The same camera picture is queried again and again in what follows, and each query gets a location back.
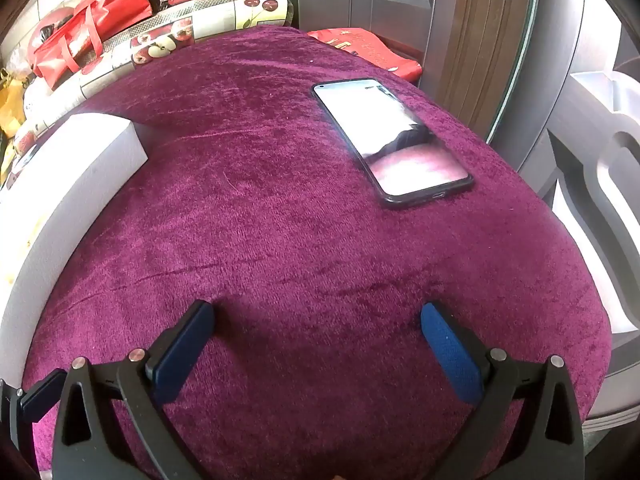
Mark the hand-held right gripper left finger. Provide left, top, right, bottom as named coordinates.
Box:
left=52, top=300, right=221, bottom=480

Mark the yellow bag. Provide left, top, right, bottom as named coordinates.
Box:
left=0, top=67, right=26, bottom=141

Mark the red bag with handles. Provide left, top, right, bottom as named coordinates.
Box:
left=31, top=0, right=153, bottom=90

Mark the white foam box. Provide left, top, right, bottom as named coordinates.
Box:
left=0, top=112, right=149, bottom=386

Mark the brown wooden door frame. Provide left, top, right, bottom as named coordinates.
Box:
left=425, top=0, right=543, bottom=142

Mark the black smartphone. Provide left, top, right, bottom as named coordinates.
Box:
left=312, top=78, right=475, bottom=210

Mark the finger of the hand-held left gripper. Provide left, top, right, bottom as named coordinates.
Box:
left=20, top=369, right=68, bottom=423

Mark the red gift bag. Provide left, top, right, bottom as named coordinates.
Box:
left=306, top=26, right=423, bottom=83

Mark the rolled fruit print oilcloth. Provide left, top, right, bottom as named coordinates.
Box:
left=10, top=0, right=294, bottom=161

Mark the white helmet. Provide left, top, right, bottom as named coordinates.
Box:
left=22, top=77, right=57, bottom=122

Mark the pink helmet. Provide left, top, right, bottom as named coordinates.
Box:
left=30, top=5, right=76, bottom=56

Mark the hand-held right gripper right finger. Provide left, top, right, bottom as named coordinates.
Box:
left=420, top=302, right=586, bottom=480

